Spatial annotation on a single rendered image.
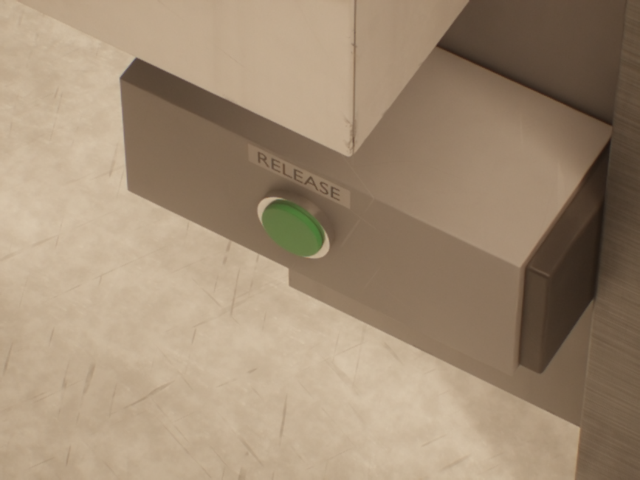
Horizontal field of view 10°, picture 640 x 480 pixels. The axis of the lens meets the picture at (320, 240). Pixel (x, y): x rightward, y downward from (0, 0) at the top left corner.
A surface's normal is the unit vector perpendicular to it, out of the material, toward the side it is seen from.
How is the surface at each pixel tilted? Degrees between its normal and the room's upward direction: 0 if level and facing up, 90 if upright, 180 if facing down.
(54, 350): 0
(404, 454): 0
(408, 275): 90
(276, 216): 90
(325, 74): 90
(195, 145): 90
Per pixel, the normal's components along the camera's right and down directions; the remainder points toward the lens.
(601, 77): -0.51, 0.69
